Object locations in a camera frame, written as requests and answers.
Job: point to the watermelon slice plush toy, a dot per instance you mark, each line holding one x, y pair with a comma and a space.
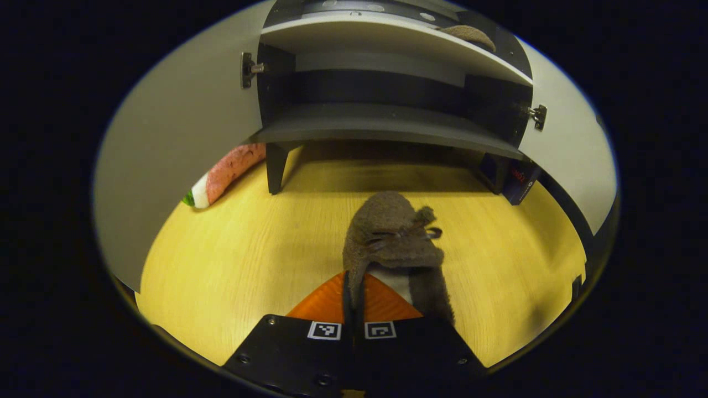
227, 171

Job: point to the brown fuzzy shoe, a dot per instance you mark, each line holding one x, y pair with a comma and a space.
470, 34
387, 226

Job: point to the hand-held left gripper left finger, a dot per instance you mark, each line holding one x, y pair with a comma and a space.
293, 354

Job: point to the white cabinet door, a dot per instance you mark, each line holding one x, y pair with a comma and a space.
575, 155
177, 132

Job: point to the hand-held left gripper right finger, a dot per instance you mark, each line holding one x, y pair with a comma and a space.
409, 354

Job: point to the white shoe cabinet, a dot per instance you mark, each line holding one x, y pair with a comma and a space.
387, 127

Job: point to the dark blue box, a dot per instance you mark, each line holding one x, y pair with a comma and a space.
517, 179

